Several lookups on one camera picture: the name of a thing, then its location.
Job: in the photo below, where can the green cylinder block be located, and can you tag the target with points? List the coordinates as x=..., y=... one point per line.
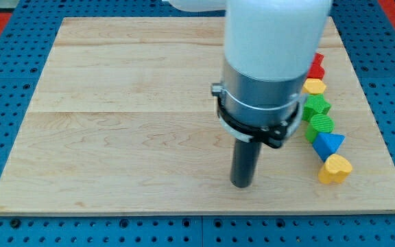
x=317, y=124

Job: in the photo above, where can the green star block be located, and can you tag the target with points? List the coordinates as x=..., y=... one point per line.
x=315, y=104

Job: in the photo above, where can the yellow hexagon block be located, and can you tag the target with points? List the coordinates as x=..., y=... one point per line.
x=313, y=86

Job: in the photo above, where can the light wooden board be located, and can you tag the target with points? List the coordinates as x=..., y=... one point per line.
x=122, y=123

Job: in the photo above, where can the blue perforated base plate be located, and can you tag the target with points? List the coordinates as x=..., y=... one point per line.
x=369, y=39

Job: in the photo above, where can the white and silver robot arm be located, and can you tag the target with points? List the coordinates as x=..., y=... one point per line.
x=271, y=44

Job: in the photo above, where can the yellow heart block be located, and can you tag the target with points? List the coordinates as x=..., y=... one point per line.
x=335, y=169

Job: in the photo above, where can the red block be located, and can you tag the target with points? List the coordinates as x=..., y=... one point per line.
x=316, y=70

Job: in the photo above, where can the black cylindrical pointer tool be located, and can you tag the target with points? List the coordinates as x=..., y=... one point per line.
x=244, y=160

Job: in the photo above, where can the black clamp ring bracket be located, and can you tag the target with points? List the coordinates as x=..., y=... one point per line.
x=272, y=136

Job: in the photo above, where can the blue triangle block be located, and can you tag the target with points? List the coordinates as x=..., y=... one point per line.
x=326, y=144

